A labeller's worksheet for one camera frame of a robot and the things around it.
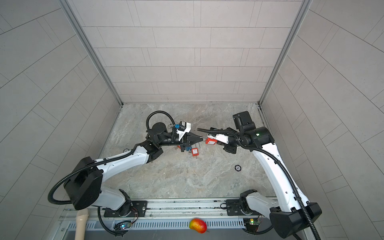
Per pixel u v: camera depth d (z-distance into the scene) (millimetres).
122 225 647
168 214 705
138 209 705
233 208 711
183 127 569
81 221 653
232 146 598
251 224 680
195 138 639
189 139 624
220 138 587
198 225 641
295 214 352
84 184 412
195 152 889
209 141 652
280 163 404
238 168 846
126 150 910
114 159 475
